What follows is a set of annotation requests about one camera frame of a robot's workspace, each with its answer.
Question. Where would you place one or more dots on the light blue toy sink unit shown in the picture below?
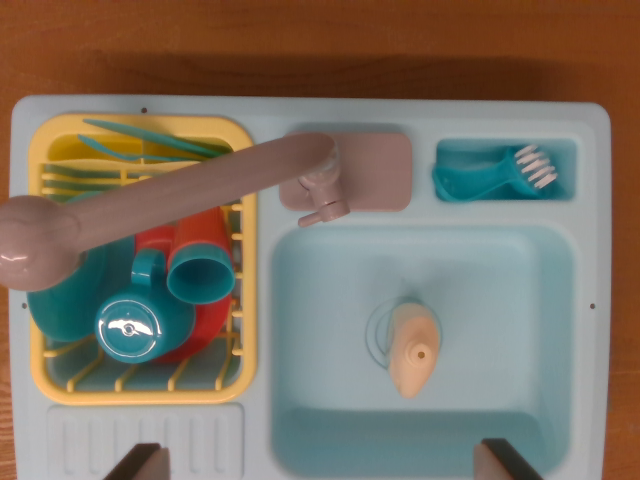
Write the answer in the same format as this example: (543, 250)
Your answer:
(350, 260)

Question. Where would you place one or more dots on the teal toy plate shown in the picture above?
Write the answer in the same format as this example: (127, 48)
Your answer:
(65, 310)

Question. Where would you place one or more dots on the orange toy plate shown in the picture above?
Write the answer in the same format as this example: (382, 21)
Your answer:
(210, 320)

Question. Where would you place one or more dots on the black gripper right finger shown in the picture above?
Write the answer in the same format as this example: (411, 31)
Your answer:
(500, 462)

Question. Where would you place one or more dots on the yellow dish rack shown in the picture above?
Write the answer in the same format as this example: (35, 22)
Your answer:
(247, 300)

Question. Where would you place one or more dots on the orange tumbler with teal rim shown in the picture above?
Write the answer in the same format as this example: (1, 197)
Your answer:
(200, 240)

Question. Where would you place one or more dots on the grey toy faucet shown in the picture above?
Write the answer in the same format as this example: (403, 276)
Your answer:
(175, 190)

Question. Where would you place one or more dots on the teal toy fork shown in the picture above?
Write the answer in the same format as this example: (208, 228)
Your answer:
(115, 150)

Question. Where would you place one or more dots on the teal toy knife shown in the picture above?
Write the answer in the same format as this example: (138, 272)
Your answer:
(150, 134)

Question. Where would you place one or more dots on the teal dish brush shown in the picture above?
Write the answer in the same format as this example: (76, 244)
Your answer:
(480, 182)

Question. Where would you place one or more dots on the teal toy mug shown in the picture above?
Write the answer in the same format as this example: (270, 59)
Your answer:
(130, 327)

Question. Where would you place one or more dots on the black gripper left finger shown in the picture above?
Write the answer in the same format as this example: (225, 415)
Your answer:
(145, 465)

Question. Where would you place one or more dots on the peach detergent bottle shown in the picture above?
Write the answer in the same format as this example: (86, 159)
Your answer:
(415, 340)

